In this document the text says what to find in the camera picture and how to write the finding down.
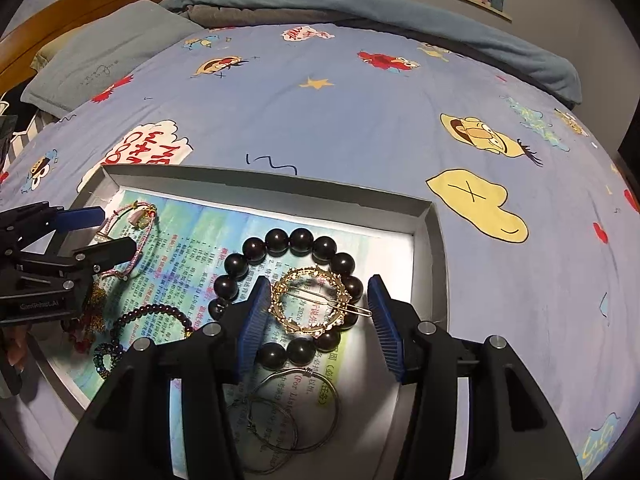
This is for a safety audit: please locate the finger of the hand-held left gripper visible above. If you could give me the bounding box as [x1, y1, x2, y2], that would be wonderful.
[0, 201, 106, 256]
[15, 236, 138, 281]

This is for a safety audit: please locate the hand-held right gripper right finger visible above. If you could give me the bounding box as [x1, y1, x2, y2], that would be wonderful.
[367, 274, 583, 480]

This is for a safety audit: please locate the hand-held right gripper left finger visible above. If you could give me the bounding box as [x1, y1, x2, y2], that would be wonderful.
[54, 276, 272, 480]

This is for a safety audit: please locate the red bead gold tassel ornament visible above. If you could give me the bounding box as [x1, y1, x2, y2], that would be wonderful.
[62, 280, 108, 356]

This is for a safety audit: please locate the dark purple bead bracelet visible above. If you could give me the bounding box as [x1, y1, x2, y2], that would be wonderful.
[109, 304, 195, 356]

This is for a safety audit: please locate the silver bangle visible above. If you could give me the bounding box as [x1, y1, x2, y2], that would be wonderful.
[225, 395, 301, 476]
[247, 367, 341, 453]

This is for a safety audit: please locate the gold round hair clip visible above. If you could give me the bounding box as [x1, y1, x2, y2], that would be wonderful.
[270, 266, 373, 333]

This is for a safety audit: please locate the blue bronze beaded bracelet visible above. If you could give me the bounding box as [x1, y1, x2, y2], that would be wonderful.
[92, 340, 123, 381]

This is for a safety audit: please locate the grey cardboard box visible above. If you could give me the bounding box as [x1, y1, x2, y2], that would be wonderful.
[35, 164, 451, 480]

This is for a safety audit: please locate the person's left hand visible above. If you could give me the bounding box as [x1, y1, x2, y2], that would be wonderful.
[0, 322, 36, 373]

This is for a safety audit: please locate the printed paper sheet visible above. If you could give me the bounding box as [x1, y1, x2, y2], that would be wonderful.
[60, 187, 418, 480]

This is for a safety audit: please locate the black white striped pillow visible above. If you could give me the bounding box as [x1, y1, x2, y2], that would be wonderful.
[0, 87, 48, 171]

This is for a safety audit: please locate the grey pillow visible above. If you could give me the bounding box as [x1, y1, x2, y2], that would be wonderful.
[20, 0, 203, 118]

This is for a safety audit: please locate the beige pillow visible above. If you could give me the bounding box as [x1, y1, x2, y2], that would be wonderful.
[30, 35, 68, 73]

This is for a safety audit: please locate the cartoon printed blue bedsheet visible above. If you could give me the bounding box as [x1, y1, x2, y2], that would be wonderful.
[0, 22, 640, 480]

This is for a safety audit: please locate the wooden headboard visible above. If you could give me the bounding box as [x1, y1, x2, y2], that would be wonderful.
[0, 0, 183, 68]

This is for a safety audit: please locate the grey-brown blanket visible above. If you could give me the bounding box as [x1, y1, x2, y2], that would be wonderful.
[187, 4, 366, 28]

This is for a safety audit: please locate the blue blanket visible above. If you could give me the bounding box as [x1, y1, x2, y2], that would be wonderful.
[160, 0, 583, 106]

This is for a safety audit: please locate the pink cord bracelet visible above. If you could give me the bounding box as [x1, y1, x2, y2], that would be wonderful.
[95, 201, 161, 278]

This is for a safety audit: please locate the black bead bracelet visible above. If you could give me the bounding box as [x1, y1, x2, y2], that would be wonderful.
[207, 227, 364, 367]

